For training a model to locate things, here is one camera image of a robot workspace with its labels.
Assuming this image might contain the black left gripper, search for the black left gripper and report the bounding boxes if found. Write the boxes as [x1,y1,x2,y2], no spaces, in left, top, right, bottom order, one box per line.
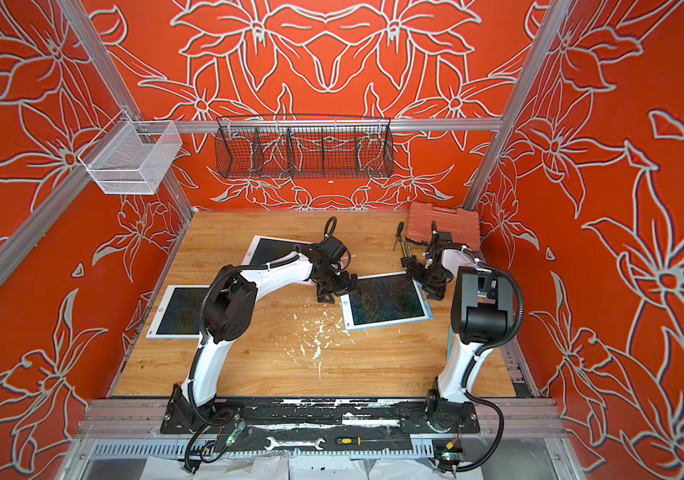
[317,268,365,303]

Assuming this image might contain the blue tablet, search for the blue tablet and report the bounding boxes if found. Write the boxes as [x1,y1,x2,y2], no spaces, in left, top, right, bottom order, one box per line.
[146,285,209,340]
[340,272,433,331]

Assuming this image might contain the blue stylus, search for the blue stylus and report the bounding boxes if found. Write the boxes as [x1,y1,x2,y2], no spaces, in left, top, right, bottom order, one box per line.
[446,328,453,362]

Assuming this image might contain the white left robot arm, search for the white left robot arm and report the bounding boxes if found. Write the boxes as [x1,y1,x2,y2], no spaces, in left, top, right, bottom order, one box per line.
[161,216,357,433]

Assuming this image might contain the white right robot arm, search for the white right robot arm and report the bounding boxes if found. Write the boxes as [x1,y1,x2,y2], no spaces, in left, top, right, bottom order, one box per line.
[396,227,524,433]

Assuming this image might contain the red plastic tool case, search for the red plastic tool case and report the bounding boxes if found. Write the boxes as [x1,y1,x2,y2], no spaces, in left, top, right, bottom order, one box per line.
[404,202,481,251]

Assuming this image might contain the silver combination wrench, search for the silver combination wrench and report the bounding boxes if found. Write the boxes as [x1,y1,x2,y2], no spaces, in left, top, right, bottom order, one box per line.
[264,436,325,451]

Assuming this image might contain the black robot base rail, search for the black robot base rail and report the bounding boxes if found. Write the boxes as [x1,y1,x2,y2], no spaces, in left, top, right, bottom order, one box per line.
[161,393,480,434]

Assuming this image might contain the yellow handled screwdriver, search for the yellow handled screwdriver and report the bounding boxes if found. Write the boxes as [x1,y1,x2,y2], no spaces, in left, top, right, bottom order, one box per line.
[335,436,391,445]

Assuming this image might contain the black wire wall basket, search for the black wire wall basket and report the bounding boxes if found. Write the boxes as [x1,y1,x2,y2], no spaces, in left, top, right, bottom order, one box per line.
[214,115,395,180]

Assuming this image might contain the white slotted cable duct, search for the white slotted cable duct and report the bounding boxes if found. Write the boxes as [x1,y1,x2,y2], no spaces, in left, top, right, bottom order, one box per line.
[89,439,435,460]

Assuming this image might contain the clear plastic wall bin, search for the clear plastic wall bin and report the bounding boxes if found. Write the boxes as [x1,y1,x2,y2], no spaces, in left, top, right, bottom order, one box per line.
[77,110,182,195]

